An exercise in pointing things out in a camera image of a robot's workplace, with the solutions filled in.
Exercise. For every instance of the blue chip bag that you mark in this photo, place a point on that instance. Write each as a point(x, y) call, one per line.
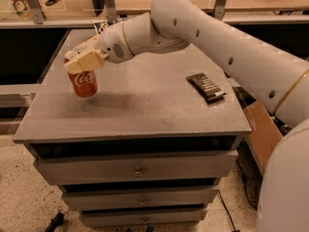
point(100, 26)

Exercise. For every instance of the top grey drawer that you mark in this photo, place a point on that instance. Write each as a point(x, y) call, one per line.
point(136, 168)

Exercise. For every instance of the wooden desk with metal legs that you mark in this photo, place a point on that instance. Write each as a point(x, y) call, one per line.
point(76, 12)

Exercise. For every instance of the dark snack bar wrapper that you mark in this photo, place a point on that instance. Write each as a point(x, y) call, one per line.
point(206, 87)

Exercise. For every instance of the black object on floor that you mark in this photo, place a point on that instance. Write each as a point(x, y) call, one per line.
point(55, 222)

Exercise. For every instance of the grey drawer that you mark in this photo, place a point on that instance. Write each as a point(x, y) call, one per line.
point(139, 198)
point(142, 217)
point(136, 168)

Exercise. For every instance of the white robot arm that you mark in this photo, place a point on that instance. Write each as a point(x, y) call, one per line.
point(275, 78)

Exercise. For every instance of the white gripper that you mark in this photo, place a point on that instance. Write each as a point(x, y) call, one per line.
point(112, 45)

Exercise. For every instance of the red Coca-Cola can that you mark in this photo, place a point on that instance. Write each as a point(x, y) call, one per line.
point(84, 84)

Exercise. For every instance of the small dark object on desk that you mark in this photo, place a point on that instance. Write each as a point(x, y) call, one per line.
point(50, 2)

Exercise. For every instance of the orange packet on shelf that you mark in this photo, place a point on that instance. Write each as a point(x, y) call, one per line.
point(14, 0)

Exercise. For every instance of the middle grey drawer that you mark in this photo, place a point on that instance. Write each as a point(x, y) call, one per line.
point(139, 198)

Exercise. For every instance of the bottom grey drawer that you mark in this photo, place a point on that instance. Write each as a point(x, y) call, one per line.
point(142, 217)

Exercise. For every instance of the grey drawer cabinet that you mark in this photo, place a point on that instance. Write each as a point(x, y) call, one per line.
point(143, 106)

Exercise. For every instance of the brown cardboard box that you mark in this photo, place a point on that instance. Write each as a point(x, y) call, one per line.
point(264, 135)

